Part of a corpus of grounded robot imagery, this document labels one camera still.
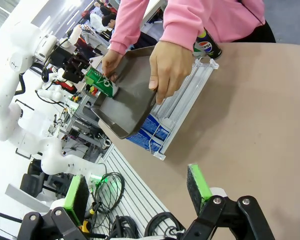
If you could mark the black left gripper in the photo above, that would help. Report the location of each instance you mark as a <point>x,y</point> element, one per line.
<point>76,68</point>

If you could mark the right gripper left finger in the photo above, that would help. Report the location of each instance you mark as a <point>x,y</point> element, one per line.
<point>75,197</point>

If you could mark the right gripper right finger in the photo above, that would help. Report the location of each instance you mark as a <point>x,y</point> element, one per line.
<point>197,185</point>

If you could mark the green Chilsung cider can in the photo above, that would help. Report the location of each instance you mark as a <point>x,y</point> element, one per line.
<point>103,83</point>

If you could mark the dark brown serving tray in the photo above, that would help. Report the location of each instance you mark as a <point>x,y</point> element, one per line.
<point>130,100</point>

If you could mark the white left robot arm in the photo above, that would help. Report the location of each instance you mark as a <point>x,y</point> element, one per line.
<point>5,82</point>

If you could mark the person's right forearm pink sleeve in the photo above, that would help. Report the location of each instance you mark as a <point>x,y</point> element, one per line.
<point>127,25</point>

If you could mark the person's left forearm pink sleeve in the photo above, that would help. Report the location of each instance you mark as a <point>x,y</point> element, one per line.
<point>182,22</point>

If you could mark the seated person dark hair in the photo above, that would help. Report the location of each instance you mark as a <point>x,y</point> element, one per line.
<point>109,21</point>

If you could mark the person in pink hoodie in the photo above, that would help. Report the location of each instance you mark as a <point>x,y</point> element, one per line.
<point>230,20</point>

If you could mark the person's right hand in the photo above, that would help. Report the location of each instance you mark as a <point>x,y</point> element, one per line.
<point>111,62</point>

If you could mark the person's left hand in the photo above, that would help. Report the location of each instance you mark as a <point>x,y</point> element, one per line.
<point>171,67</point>

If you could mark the cluttered metal workbench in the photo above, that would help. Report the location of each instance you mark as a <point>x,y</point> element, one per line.
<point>77,125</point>

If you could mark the white plastic can dispenser rack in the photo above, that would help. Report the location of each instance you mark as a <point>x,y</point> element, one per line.
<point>190,95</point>

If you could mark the black Pepsi can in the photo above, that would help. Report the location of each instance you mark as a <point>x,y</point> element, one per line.
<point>208,47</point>

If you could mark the grey slotted base plate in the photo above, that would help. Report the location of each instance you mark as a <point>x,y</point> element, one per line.
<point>137,190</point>

